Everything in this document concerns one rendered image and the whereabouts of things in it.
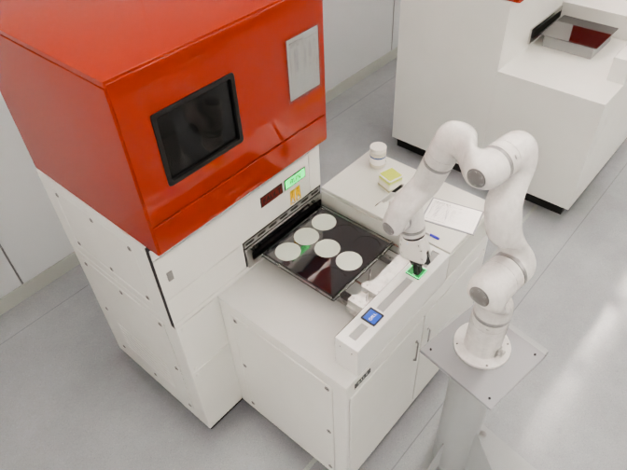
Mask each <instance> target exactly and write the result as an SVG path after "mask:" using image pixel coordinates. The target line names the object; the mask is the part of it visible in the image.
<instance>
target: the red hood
mask: <svg viewBox="0 0 627 470"><path fill-rule="evenodd" d="M0 92H1V94H2V96H3V98H4V100H5V103H6V105H7V108H8V110H9V112H10V114H11V116H12V118H13V120H14V122H15V124H16V126H17V128H18V130H19V132H20V135H21V138H22V140H23V142H24V143H25V145H26V147H27V150H28V152H29V154H30V156H31V158H32V160H33V162H34V164H35V167H36V168H37V169H38V170H40V171H41V172H42V173H44V174H45V175H47V176H48V177H50V178H51V179H52V180H54V181H55V182H56V183H58V184H59V185H61V186H62V187H64V188H65V189H67V190H68V191H69V192H71V193H72V194H73V195H75V196H76V197H78V198H79V199H80V200H82V201H83V202H85V203H86V204H88V205H89V206H90V207H91V208H92V209H94V210H95V211H96V212H98V213H99V214H101V215H102V216H104V217H105V218H106V219H108V220H109V221H111V222H112V223H113V224H115V225H116V226H117V227H119V228H121V229H122V230H123V231H125V232H126V233H127V234H129V235H130V236H132V237H133V238H134V239H136V240H137V241H139V242H140V243H141V244H143V245H144V246H145V247H146V248H148V249H149V250H150V251H152V252H153V253H155V254H156V255H157V256H161V255H162V254H164V253H165V252H166V251H168V250H169V249H171V248H172V247H174V246H175V245H176V244H178V243H179V242H181V241H182V240H184V239H185V238H186V237H187V236H189V235H190V234H191V233H193V232H194V231H196V230H197V229H199V228H200V227H202V226H203V225H205V224H206V223H207V222H209V221H210V220H212V219H213V218H215V217H216V216H217V215H219V214H221V213H222V212H224V211H225V210H226V209H228V208H229V207H231V205H233V204H234V203H235V202H237V201H238V200H240V199H241V198H243V197H244V196H246V195H247V194H249V193H250V192H251V191H253V190H254V189H256V188H257V187H259V186H260V185H262V184H263V183H265V182H266V181H268V180H269V179H270V178H272V177H273V176H275V175H276V174H277V173H279V172H280V171H282V170H283V169H284V168H285V167H287V166H288V165H290V164H291V163H293V162H294V161H295V160H297V159H299V158H300V157H302V156H303V155H304V154H306V153H307V152H309V151H310V150H311V149H313V148H314V147H316V146H317V145H319V144H320V143H322V142H323V141H325V140H326V139H327V117H326V86H325V56H324V25H323V0H0Z"/></svg>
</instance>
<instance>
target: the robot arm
mask: <svg viewBox="0 0 627 470"><path fill-rule="evenodd" d="M477 145H478V135H477V132H476V131H475V129H474V128H473V127H472V126H470V125H469V124H467V123H465V122H462V121H457V120H452V121H448V122H446V123H444V124H442V125H441V126H440V127H439V128H438V130H437V131H436V133H435V135H434V137H433V139H432V141H431V143H430V145H429V147H428V148H427V150H426V152H425V154H424V156H423V158H422V160H421V162H420V164H419V166H418V168H417V170H416V173H415V175H414V176H413V178H412V179H411V180H410V181H409V182H408V183H407V184H406V185H405V186H404V187H403V188H402V189H401V190H399V192H398V193H397V194H396V196H395V197H394V199H393V200H392V202H391V203H390V205H389V207H388V208H387V210H386V212H385V215H384V217H383V229H384V231H385V232H386V233H387V234H388V235H390V236H397V235H399V234H400V238H399V250H400V255H401V256H402V257H403V258H406V259H409V261H410V262H411V264H412V267H413V273H414V274H416V275H419V274H420V273H421V272H422V271H423V266H422V265H423V264H426V265H429V264H430V259H429V258H430V257H431V253H430V246H429V242H428V238H427V237H426V234H425V215H424V205H425V204H426V203H427V202H428V201H429V200H430V199H431V198H432V197H433V196H434V195H435V194H436V193H437V192H438V191H439V189H440V188H441V186H442V185H443V183H444V181H445V180H446V178H447V177H448V175H449V173H450V172H451V170H452V168H453V166H454V164H455V163H456V162H458V164H459V167H460V170H461V173H462V175H463V177H464V179H465V180H466V182H467V183H468V184H469V185H470V186H472V187H475V188H477V189H482V190H489V192H488V194H487V197H486V200H485V203H484V225H485V231H486V234H487V237H488V239H489V240H490V241H491V242H492V243H493V244H495V245H497V246H498V249H497V252H496V254H495V255H494V256H493V257H492V258H491V259H490V260H488V261H487V262H486V263H485V264H484V265H483V266H481V267H480V268H479V269H478V270H477V271H476V272H475V273H474V274H473V275H472V277H471V278H470V280H469V282H468V284H467V294H468V295H469V297H470V298H471V299H472V300H473V301H474V305H473V309H472V313H471V316H470V320H469V323H466V324H464V325H461V326H460V327H459V328H458V329H457V330H456V332H455V335H454V338H453V346H454V348H455V351H456V352H457V354H458V356H459V357H460V358H461V359H462V360H463V361H464V362H466V363H467V364H469V365H470V366H474V367H476V368H479V369H495V368H498V367H501V366H503V365H504V364H505V363H506V362H507V361H508V359H509V357H510V353H511V345H510V341H509V338H508V337H507V335H506V333H507V330H508V327H509V323H510V320H511V317H512V314H513V312H514V302H513V299H512V296H513V295H514V294H515V293H516V292H517V291H519V290H520V289H521V288H522V287H523V286H524V285H525V284H526V283H527V282H528V281H529V280H530V279H531V278H532V277H533V275H534V273H535V271H536V257H535V254H534V252H533V250H532V249H531V247H530V246H529V244H528V243H527V241H526V239H525V238H524V236H523V202H524V198H525V195H526V191H527V189H528V187H529V185H530V182H531V180H532V178H533V175H534V172H535V170H536V165H537V160H538V145H537V142H536V139H535V138H534V137H533V136H532V135H531V134H530V133H528V132H526V131H510V132H508V133H506V134H504V135H502V136H501V137H499V138H498V139H496V140H495V141H493V142H492V143H490V144H489V145H487V146H486V147H485V148H478V147H477Z"/></svg>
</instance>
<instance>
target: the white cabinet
mask: <svg viewBox="0 0 627 470"><path fill-rule="evenodd" d="M487 242H488V237H487V234H486V236H485V237H484V238H483V239H482V240H481V241H480V242H479V243H478V244H477V246H476V247H475V248H474V249H473V250H472V251H471V252H470V253H469V254H468V255H467V257H466V258H465V259H464V260H463V261H462V262H461V263H460V264H459V265H458V266H457V268H456V269H455V270H454V271H453V272H452V273H451V274H450V275H449V276H448V277H447V279H446V281H445V282H444V283H443V284H442V285H441V287H440V288H439V289H438V290H437V291H436V292H435V293H434V294H433V295H432V297H431V298H430V299H429V300H428V301H427V302H426V303H425V304H424V305H423V307H422V308H421V309H420V310H418V312H416V313H415V314H414V315H413V316H412V318H411V319H410V320H409V321H408V322H407V323H406V324H405V325H404V326H403V328H402V329H401V330H400V331H399V332H398V333H397V334H396V335H395V336H394V338H393V339H392V340H391V341H390V342H389V343H388V344H387V345H386V346H385V347H384V349H383V350H382V351H381V352H380V353H379V354H378V355H377V356H376V357H375V358H374V360H373V361H372V362H371V363H370V364H369V365H368V366H367V367H366V368H365V370H364V371H363V372H362V373H361V374H360V375H359V376H358V377H357V378H356V379H355V381H354V382H353V383H352V384H351V385H350V386H349V387H348V388H347V389H346V390H345V389H343V388H342V387H341V386H340V385H339V384H338V383H336V382H335V381H333V380H332V379H330V378H329V377H327V376H326V375H325V374H323V373H322V372H321V371H319V370H318V369H316V368H315V367H314V366H312V365H310V364H309V363H308V362H306V361H305V360H304V359H302V358H301V357H299V356H298V355H297V354H295V353H294V352H292V351H291V350H289V349H288V348H287V347H286V346H285V345H283V344H282V343H281V342H279V341H278V340H276V339H275V338H273V337H272V336H271V335H269V334H268V333H266V332H265V331H264V330H262V329H261V328H259V327H258V326H257V325H255V324H253V323H252V322H251V321H249V320H248V319H247V318H245V317H244V316H242V315H241V314H240V313H239V312H237V311H236V310H235V309H233V308H232V307H231V306H229V305H228V304H226V303H225V302H224V301H222V300H221V299H218V300H219V304H220V308H221V311H222V315H223V319H224V323H225V327H226V331H227V335H228V339H229V343H230V349H231V354H232V358H233V362H234V365H235V369H236V373H237V377H238V381H239V385H240V389H241V393H242V397H243V399H244V400H245V401H246V402H247V403H248V404H250V405H251V406H252V407H253V408H255V409H256V410H257V411H258V412H260V413H261V414H262V415H263V416H264V417H266V418H267V419H268V420H269V421H270V422H272V423H273V424H274V425H275V426H277V427H278V428H279V429H280V430H282V431H283V432H284V433H285V434H286V435H288V436H289V437H290V438H291V439H293V440H294V441H295V442H296V443H297V444H299V445H300V446H301V447H302V448H304V449H305V450H306V451H307V452H309V453H310V454H311V455H312V456H313V457H315V459H316V460H317V461H318V462H320V463H321V464H322V465H324V466H325V467H326V468H327V469H328V470H358V469H359V467H360V466H361V465H362V464H363V462H364V461H366V460H367V458H368V457H369V456H370V454H371V453H372V452H373V451H374V450H375V448H376V447H377V446H378V445H379V443H380V442H381V441H382V440H383V438H384V437H385V436H386V434H387V433H388V432H389V431H390V429H391V428H392V427H393V426H394V425H395V423H396V422H397V421H398V419H399V418H400V417H401V416H402V414H403V413H404V412H405V411H406V409H407V408H408V407H409V406H410V404H411V403H412V402H413V401H414V399H415V398H416V397H417V396H418V394H419V393H420V392H421V391H422V390H423V389H424V387H425V386H426V385H427V384H428V383H429V381H430V380H431V379H432V378H433V377H434V375H435V374H436V373H437V372H438V370H439V368H438V367H437V366H436V365H435V364H433V363H432V362H431V361H430V360H429V359H427V358H426V357H425V356H424V355H423V354H421V353H420V352H419V350H420V349H421V348H422V347H423V346H424V345H425V344H427V342H428V341H429V340H431V339H432V338H433V337H435V336H436V335H437V334H438V330H439V329H440V328H441V327H442V326H443V325H445V324H446V323H447V322H448V321H450V320H451V319H452V318H453V317H454V316H455V315H456V314H462V313H463V312H465V311H466V310H467V309H468V308H470V307H471V306H472V304H473V300H472V299H471V298H470V297H469V295H468V294H467V284H468V282H469V280H470V278H471V277H472V275H473V274H474V273H475V272H476V271H477V270H478V269H479V268H480V267H481V265H482V261H483V258H484V254H485V250H486V245H487Z"/></svg>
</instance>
